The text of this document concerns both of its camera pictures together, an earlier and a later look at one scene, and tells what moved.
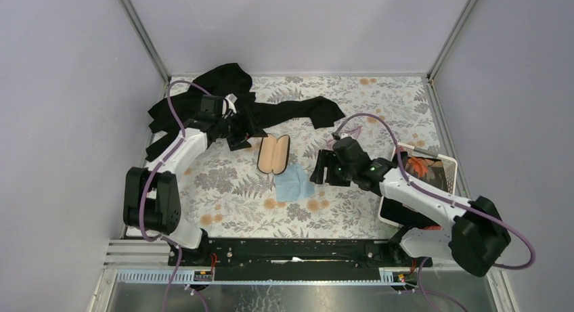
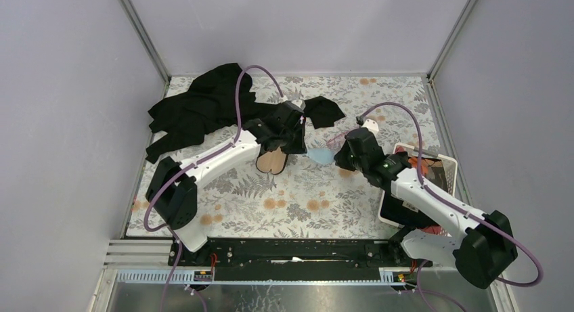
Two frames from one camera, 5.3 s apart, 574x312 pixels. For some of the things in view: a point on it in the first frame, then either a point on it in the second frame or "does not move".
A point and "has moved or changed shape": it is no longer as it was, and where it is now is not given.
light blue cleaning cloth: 293,185 has moved or changed shape
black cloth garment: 218,99 does not move
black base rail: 296,253 does not move
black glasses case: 273,155 does not move
